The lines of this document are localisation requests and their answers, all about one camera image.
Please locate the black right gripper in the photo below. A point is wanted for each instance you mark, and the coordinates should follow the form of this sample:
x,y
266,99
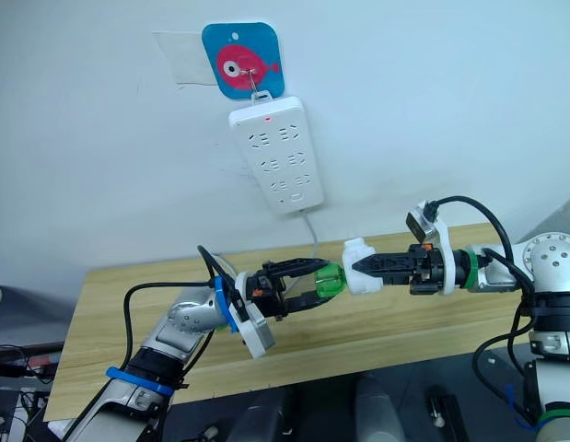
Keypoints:
x,y
425,276

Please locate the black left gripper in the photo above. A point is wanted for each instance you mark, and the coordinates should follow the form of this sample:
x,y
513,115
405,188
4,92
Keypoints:
x,y
271,290

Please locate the green repellent liquid bottle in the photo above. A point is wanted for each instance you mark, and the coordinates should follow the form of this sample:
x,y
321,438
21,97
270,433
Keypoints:
x,y
330,281

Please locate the white mosquito repellent heater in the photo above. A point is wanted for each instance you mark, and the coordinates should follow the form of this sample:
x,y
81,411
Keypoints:
x,y
360,285

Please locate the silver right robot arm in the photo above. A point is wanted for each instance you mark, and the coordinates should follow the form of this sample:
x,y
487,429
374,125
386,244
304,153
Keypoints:
x,y
554,258

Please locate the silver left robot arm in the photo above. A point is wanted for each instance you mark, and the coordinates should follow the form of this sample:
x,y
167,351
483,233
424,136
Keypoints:
x,y
188,317

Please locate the green right wrist band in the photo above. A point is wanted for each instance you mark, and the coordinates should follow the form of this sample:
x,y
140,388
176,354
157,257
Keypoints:
x,y
472,267

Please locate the blue left wrist clamp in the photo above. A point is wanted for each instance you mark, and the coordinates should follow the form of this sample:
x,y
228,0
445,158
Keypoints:
x,y
224,304

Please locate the white power strip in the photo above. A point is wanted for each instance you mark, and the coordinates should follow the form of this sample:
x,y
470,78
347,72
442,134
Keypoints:
x,y
284,184

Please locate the dark grey rounded shape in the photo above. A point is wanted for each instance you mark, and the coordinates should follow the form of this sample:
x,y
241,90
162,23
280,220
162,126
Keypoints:
x,y
261,414

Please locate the small black device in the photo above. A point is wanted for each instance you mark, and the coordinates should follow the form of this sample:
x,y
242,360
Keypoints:
x,y
438,407

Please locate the small metal hook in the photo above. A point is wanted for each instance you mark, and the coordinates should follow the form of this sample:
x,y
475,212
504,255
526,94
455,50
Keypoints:
x,y
251,80

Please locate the clear adhesive patch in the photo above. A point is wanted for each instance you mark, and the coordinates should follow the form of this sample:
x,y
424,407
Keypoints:
x,y
183,57

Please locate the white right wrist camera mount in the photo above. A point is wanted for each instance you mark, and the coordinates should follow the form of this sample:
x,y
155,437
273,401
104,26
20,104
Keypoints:
x,y
425,225

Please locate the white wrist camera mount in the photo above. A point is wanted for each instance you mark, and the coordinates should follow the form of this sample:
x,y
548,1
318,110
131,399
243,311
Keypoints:
x,y
425,225
254,329

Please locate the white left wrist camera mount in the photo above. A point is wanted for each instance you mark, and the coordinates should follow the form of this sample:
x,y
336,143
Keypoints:
x,y
254,329

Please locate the blue fish wall hook plate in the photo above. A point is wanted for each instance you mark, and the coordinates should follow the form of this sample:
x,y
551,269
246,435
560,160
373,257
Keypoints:
x,y
261,50

